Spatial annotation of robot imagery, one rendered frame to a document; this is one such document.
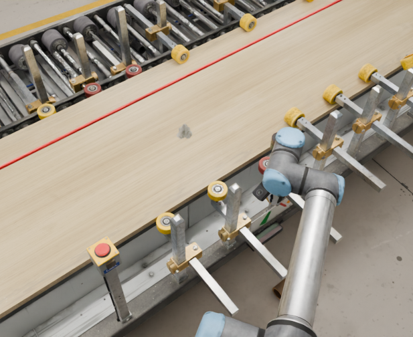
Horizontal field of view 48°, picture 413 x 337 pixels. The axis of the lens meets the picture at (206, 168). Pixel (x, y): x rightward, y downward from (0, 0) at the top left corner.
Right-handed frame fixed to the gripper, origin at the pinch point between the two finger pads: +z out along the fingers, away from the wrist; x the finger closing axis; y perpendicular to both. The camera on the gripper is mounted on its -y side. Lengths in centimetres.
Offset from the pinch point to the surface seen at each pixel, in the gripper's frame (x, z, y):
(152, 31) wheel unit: 115, 3, 24
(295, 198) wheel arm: 0.7, 13.0, 16.3
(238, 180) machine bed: 27.7, 24.4, 9.7
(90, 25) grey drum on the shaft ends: 156, 15, 7
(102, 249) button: 8, -25, -63
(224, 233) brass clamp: 7.0, 16.4, -15.7
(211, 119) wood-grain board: 54, 9, 14
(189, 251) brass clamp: 7.8, 13.3, -32.4
